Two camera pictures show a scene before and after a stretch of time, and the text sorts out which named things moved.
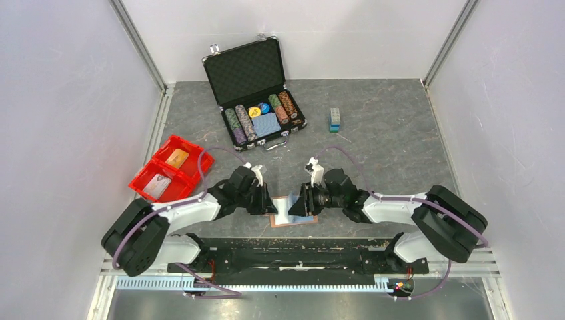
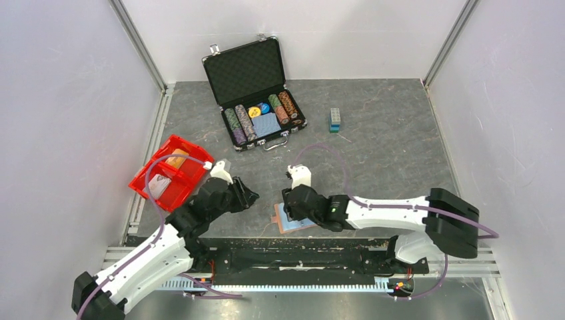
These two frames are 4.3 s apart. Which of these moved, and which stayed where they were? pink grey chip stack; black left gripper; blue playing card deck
Moved: black left gripper
Stayed: pink grey chip stack; blue playing card deck
